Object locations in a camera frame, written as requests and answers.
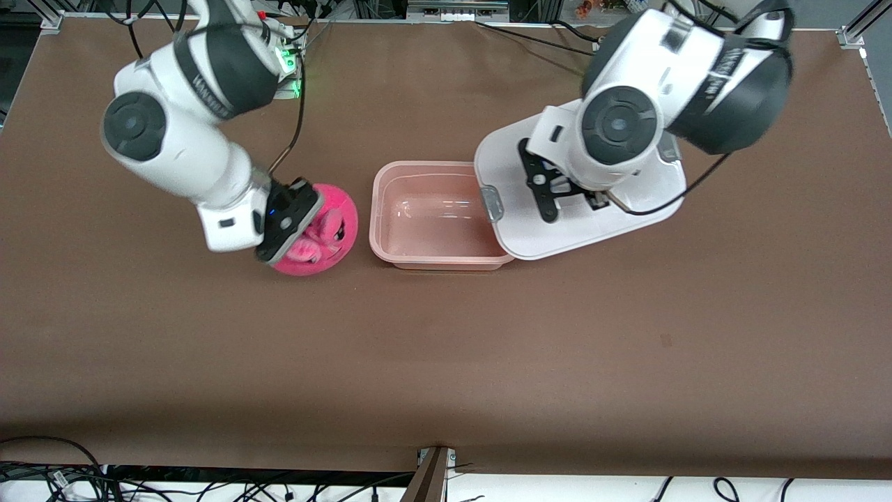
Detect grey metal box with ports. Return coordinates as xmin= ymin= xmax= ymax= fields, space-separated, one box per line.
xmin=408 ymin=0 xmax=509 ymax=22

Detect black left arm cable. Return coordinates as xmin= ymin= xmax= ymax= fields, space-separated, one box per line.
xmin=606 ymin=0 xmax=797 ymax=217

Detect aluminium corner profile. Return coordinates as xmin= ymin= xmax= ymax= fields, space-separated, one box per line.
xmin=838 ymin=0 xmax=892 ymax=50

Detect black cables on table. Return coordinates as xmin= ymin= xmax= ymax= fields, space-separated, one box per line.
xmin=475 ymin=20 xmax=601 ymax=58

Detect black cable tangle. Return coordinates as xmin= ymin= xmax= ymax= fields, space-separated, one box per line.
xmin=0 ymin=464 xmax=419 ymax=502

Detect aluminium table edge rail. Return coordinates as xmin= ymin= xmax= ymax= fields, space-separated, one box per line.
xmin=40 ymin=10 xmax=847 ymax=34

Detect white box lid with handle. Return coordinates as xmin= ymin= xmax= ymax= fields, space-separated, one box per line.
xmin=474 ymin=98 xmax=687 ymax=261

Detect black looping cable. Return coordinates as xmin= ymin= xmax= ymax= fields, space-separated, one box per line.
xmin=0 ymin=436 xmax=105 ymax=482

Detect pink plush toy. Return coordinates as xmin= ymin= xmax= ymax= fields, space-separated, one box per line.
xmin=270 ymin=183 xmax=359 ymax=277

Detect small metal bracket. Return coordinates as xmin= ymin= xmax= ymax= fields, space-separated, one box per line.
xmin=418 ymin=448 xmax=457 ymax=475

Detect translucent pinkish box base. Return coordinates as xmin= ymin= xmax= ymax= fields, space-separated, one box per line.
xmin=369 ymin=160 xmax=515 ymax=271

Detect brown wooden post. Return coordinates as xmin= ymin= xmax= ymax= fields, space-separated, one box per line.
xmin=401 ymin=446 xmax=450 ymax=502

